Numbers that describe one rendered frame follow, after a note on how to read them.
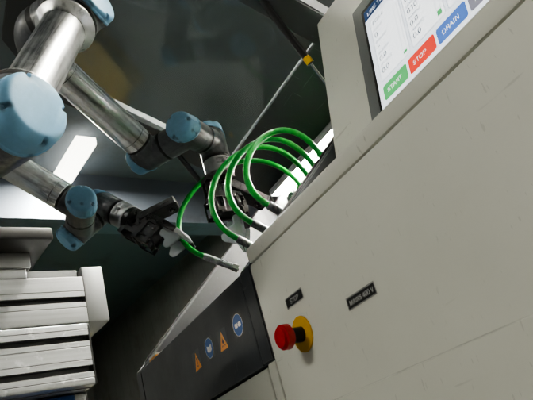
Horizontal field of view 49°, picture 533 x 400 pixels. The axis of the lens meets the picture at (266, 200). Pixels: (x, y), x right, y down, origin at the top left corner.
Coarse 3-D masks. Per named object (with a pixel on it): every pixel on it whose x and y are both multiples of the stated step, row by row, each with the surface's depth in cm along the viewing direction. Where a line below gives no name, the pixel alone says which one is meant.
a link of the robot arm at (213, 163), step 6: (216, 156) 148; (222, 156) 149; (228, 156) 150; (204, 162) 150; (210, 162) 148; (216, 162) 148; (222, 162) 148; (204, 168) 150; (210, 168) 148; (216, 168) 147
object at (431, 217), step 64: (512, 64) 54; (448, 128) 60; (512, 128) 54; (384, 192) 69; (448, 192) 60; (512, 192) 54; (320, 256) 80; (384, 256) 69; (448, 256) 61; (512, 256) 54; (320, 320) 80; (384, 320) 69; (448, 320) 61; (512, 320) 54; (320, 384) 81; (384, 384) 69; (448, 384) 61; (512, 384) 54
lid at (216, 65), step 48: (144, 0) 150; (192, 0) 147; (240, 0) 142; (288, 0) 140; (96, 48) 166; (144, 48) 162; (192, 48) 159; (240, 48) 156; (288, 48) 153; (144, 96) 177; (192, 96) 173; (240, 96) 169; (288, 96) 163; (240, 144) 184
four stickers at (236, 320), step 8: (232, 320) 103; (240, 320) 101; (240, 328) 101; (224, 336) 106; (208, 344) 112; (224, 344) 106; (208, 352) 112; (200, 360) 116; (208, 360) 112; (200, 368) 116
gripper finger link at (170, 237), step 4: (164, 228) 152; (176, 228) 151; (160, 232) 152; (164, 232) 152; (168, 232) 152; (172, 232) 151; (176, 232) 150; (180, 232) 150; (164, 236) 151; (168, 236) 151; (172, 236) 151; (176, 236) 150; (180, 236) 150; (184, 236) 150; (188, 236) 151; (164, 240) 150; (168, 240) 150; (172, 240) 150; (176, 240) 150; (188, 240) 150; (164, 244) 150; (168, 244) 149
